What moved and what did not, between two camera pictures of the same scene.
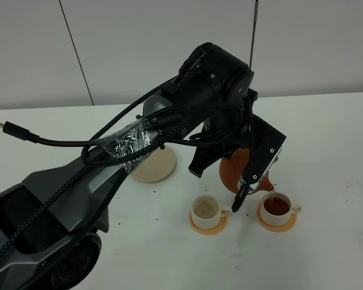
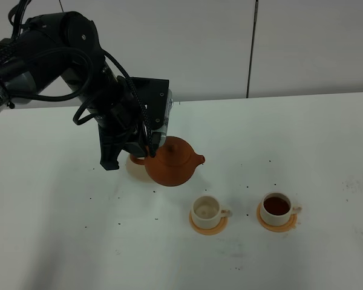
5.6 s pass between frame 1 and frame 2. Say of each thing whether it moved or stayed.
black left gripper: moved
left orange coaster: stayed
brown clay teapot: moved
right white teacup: stayed
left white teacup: stayed
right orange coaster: stayed
